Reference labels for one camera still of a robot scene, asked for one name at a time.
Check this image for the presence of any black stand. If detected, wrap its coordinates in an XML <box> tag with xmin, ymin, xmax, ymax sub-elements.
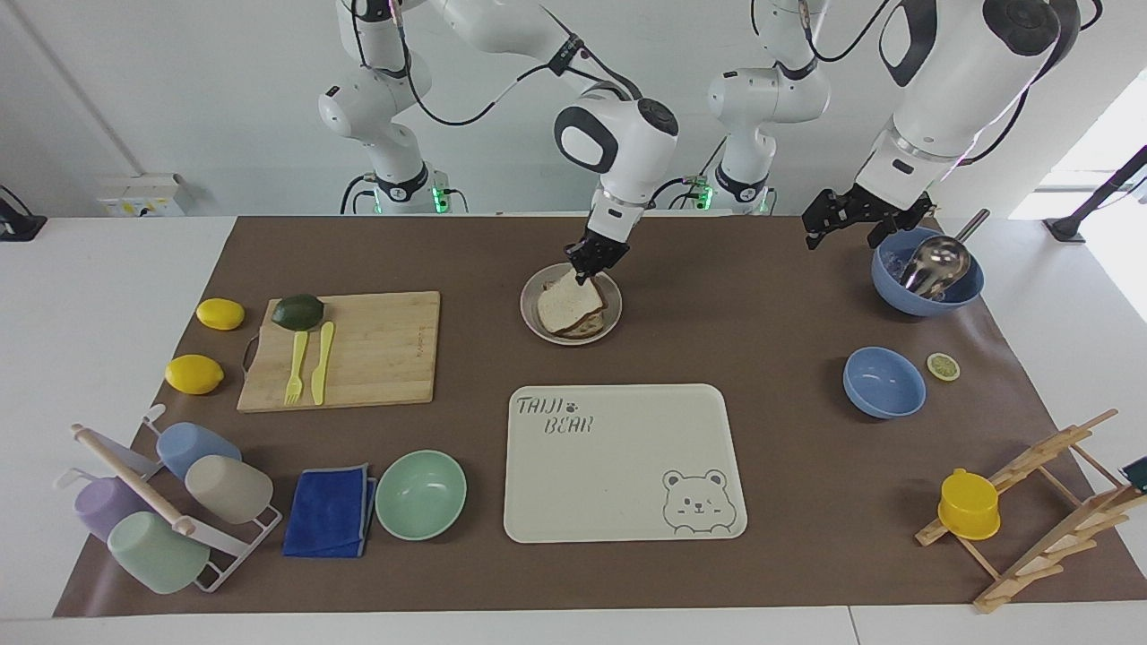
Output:
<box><xmin>1044</xmin><ymin>143</ymin><xmax>1147</xmax><ymax>244</ymax></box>
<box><xmin>0</xmin><ymin>185</ymin><xmax>48</xmax><ymax>243</ymax></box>

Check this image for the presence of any wooden dish rack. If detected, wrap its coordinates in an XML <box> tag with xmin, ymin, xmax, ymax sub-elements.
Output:
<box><xmin>915</xmin><ymin>409</ymin><xmax>1147</xmax><ymax>615</ymax></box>

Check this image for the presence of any small blue bowl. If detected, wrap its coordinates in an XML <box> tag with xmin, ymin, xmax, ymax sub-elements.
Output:
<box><xmin>842</xmin><ymin>347</ymin><xmax>927</xmax><ymax>420</ymax></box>

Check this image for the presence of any light green plastic cup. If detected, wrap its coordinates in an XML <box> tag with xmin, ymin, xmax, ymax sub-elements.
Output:
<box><xmin>107</xmin><ymin>511</ymin><xmax>211</xmax><ymax>596</ymax></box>

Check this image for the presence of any purple plastic cup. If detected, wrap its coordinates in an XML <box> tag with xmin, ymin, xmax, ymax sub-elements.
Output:
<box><xmin>73</xmin><ymin>477</ymin><xmax>153</xmax><ymax>544</ymax></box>

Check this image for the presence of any yellow plastic cup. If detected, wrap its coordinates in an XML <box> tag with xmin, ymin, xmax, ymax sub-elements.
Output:
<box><xmin>937</xmin><ymin>468</ymin><xmax>1002</xmax><ymax>542</ymax></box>

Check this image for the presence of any white cup rack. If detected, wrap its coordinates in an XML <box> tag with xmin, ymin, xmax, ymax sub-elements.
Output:
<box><xmin>54</xmin><ymin>403</ymin><xmax>284</xmax><ymax>594</ymax></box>

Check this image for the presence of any large blue bowl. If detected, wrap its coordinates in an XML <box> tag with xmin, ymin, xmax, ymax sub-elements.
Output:
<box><xmin>871</xmin><ymin>226</ymin><xmax>986</xmax><ymax>318</ymax></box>

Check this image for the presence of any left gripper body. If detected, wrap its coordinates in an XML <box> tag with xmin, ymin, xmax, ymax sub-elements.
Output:
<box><xmin>842</xmin><ymin>183</ymin><xmax>900</xmax><ymax>227</ymax></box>

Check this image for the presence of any blue plastic cup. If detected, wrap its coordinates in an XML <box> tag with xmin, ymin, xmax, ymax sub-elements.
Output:
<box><xmin>156</xmin><ymin>422</ymin><xmax>243</xmax><ymax>482</ymax></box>

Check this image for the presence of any blue folded cloth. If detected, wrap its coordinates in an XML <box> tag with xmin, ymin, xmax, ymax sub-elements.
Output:
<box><xmin>283</xmin><ymin>463</ymin><xmax>379</xmax><ymax>559</ymax></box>

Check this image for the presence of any dark green avocado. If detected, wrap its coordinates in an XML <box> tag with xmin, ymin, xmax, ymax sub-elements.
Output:
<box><xmin>271</xmin><ymin>294</ymin><xmax>325</xmax><ymax>332</ymax></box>

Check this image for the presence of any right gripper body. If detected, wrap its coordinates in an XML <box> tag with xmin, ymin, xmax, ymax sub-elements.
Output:
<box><xmin>573</xmin><ymin>211</ymin><xmax>643</xmax><ymax>262</ymax></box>

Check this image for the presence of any black cable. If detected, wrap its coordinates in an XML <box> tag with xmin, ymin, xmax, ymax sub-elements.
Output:
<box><xmin>954</xmin><ymin>0</ymin><xmax>1105</xmax><ymax>169</ymax></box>
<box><xmin>340</xmin><ymin>172</ymin><xmax>379</xmax><ymax>216</ymax></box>
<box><xmin>349</xmin><ymin>0</ymin><xmax>646</xmax><ymax>127</ymax></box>
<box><xmin>751</xmin><ymin>0</ymin><xmax>899</xmax><ymax>66</ymax></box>

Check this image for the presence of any cream tray with bear print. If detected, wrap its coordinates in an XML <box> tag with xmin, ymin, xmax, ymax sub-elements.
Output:
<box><xmin>503</xmin><ymin>383</ymin><xmax>749</xmax><ymax>545</ymax></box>

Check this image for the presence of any yellow-green plastic knife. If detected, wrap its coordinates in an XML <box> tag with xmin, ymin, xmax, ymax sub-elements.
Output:
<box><xmin>311</xmin><ymin>322</ymin><xmax>336</xmax><ymax>406</ymax></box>

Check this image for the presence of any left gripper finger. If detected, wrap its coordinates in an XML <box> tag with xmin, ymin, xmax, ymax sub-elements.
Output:
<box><xmin>801</xmin><ymin>189</ymin><xmax>850</xmax><ymax>251</ymax></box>
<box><xmin>867</xmin><ymin>198</ymin><xmax>938</xmax><ymax>250</ymax></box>

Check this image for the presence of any yellow lemon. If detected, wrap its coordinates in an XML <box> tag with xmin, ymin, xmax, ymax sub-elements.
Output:
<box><xmin>196</xmin><ymin>297</ymin><xmax>246</xmax><ymax>331</ymax></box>
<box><xmin>165</xmin><ymin>355</ymin><xmax>226</xmax><ymax>396</ymax></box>

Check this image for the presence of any wooden cutting board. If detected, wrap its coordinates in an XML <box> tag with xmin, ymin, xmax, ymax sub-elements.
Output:
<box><xmin>237</xmin><ymin>291</ymin><xmax>442</xmax><ymax>414</ymax></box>

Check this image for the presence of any metal scoop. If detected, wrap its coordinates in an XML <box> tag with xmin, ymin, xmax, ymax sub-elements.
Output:
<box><xmin>899</xmin><ymin>209</ymin><xmax>992</xmax><ymax>302</ymax></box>

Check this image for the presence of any grey round plate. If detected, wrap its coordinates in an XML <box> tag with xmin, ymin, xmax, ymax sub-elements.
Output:
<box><xmin>520</xmin><ymin>262</ymin><xmax>624</xmax><ymax>348</ymax></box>

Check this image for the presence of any beige plastic cup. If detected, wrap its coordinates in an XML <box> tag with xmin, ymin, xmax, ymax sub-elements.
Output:
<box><xmin>185</xmin><ymin>455</ymin><xmax>274</xmax><ymax>526</ymax></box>

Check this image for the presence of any white wall socket box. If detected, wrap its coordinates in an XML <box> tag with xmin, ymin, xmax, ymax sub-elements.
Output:
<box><xmin>95</xmin><ymin>174</ymin><xmax>187</xmax><ymax>219</ymax></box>

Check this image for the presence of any sandwich base with filling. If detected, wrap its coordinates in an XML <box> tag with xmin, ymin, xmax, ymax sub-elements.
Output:
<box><xmin>548</xmin><ymin>303</ymin><xmax>609</xmax><ymax>340</ymax></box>

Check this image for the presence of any yellow-green plastic fork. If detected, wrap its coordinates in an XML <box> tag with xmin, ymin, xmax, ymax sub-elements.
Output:
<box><xmin>284</xmin><ymin>330</ymin><xmax>310</xmax><ymax>408</ymax></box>

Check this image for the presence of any light green bowl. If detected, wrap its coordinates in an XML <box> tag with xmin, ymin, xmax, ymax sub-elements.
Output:
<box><xmin>375</xmin><ymin>450</ymin><xmax>469</xmax><ymax>542</ymax></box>

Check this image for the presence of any white bread slice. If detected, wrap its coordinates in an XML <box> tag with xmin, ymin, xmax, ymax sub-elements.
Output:
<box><xmin>537</xmin><ymin>269</ymin><xmax>608</xmax><ymax>333</ymax></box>

